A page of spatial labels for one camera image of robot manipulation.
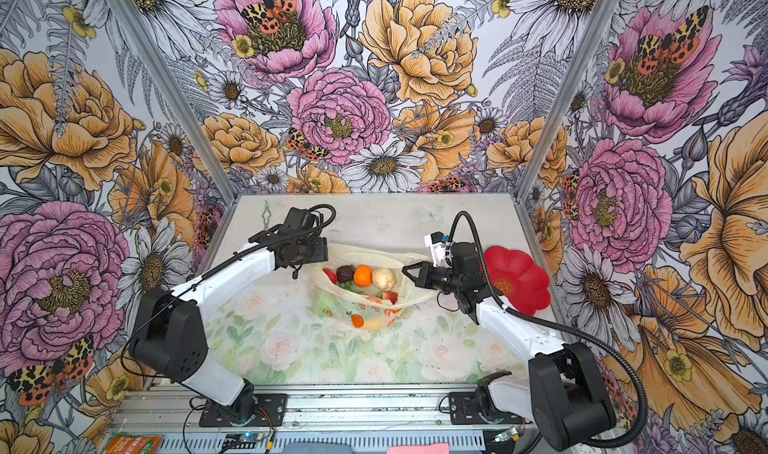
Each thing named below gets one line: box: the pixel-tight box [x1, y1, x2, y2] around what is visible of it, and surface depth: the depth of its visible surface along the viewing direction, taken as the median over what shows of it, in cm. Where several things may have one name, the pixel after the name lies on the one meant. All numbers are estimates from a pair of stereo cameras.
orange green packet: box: [105, 434, 163, 454], surface depth 70 cm
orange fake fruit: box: [353, 265, 373, 288], surface depth 96 cm
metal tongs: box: [261, 200, 272, 231], surface depth 118 cm
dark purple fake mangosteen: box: [336, 264, 355, 283], surface depth 96 cm
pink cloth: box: [386, 443, 450, 454], surface depth 71 cm
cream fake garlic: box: [372, 268, 396, 291], surface depth 94 cm
